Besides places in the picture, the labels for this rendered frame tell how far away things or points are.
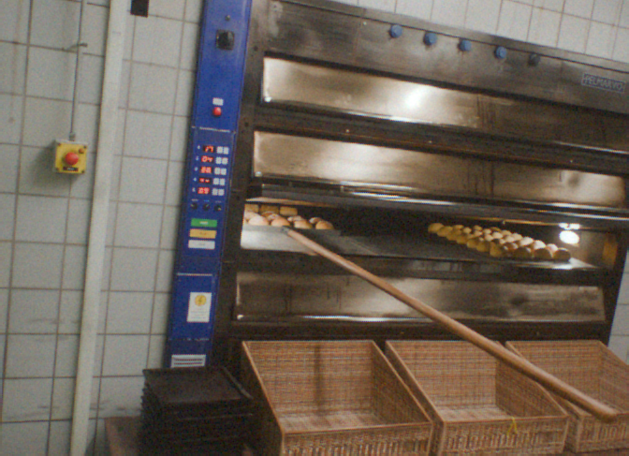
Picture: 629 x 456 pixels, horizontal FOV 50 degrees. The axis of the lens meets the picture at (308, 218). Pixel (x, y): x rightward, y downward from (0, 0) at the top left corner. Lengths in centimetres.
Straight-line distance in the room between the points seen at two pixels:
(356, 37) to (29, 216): 128
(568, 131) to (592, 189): 31
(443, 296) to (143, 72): 149
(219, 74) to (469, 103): 103
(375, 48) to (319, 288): 93
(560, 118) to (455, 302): 90
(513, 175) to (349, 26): 96
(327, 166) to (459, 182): 58
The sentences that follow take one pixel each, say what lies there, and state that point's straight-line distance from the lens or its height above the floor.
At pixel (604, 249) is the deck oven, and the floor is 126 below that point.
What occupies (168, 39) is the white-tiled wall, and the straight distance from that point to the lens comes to 232.
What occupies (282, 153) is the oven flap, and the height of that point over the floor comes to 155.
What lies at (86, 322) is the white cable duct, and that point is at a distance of 240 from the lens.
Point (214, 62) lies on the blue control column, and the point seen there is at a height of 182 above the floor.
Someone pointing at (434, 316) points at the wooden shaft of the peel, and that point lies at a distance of 190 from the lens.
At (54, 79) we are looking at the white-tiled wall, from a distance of 228.
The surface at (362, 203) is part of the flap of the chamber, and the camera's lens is 242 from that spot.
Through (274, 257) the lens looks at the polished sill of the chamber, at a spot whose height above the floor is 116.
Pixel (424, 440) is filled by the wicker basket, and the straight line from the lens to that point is 243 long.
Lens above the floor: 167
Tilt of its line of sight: 8 degrees down
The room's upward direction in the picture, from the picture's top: 8 degrees clockwise
